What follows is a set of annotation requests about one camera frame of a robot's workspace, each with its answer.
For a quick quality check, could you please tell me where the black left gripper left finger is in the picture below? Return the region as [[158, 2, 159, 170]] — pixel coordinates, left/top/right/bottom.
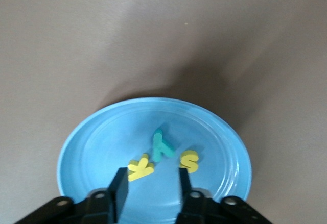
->
[[15, 167, 130, 224]]

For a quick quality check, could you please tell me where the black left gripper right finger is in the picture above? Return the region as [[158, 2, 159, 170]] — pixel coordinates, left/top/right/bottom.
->
[[176, 167, 271, 224]]

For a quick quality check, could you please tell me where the yellow foam letter s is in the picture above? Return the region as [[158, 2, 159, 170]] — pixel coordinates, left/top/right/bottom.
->
[[178, 150, 199, 174]]

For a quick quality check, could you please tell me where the yellow foam letter k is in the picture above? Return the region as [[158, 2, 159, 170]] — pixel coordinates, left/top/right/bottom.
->
[[127, 153, 155, 182]]

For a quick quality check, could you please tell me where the teal foam letter y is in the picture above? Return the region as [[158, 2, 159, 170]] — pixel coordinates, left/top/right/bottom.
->
[[152, 128, 176, 163]]

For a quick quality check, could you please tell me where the blue plate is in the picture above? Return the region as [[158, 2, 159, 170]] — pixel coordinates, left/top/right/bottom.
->
[[56, 96, 252, 222]]

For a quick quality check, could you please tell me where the brown table cover sheet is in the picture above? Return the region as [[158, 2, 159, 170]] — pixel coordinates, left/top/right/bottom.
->
[[0, 0, 327, 224]]

